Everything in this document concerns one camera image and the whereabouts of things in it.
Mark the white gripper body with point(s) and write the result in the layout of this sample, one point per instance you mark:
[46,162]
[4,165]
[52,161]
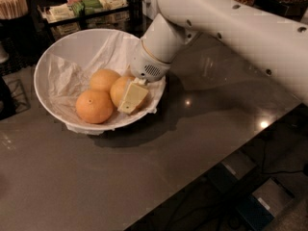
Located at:
[144,67]

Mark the white paper liner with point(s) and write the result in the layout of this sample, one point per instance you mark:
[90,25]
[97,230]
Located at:
[106,53]

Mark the white bowl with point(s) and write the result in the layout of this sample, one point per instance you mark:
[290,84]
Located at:
[80,45]

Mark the orange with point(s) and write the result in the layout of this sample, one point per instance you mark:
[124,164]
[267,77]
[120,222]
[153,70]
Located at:
[118,88]
[103,79]
[94,106]

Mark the wooden stir sticks cup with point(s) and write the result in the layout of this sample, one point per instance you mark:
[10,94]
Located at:
[12,9]

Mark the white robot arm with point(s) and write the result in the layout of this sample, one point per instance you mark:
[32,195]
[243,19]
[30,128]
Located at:
[277,45]

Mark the white appliance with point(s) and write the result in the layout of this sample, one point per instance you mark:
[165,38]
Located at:
[149,8]

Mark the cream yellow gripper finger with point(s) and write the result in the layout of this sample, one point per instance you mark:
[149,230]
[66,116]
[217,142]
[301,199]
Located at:
[135,93]

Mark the black tea bag tray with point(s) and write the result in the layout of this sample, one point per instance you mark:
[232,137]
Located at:
[66,17]

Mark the dark metal stand box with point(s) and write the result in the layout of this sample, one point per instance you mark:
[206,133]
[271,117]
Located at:
[287,10]

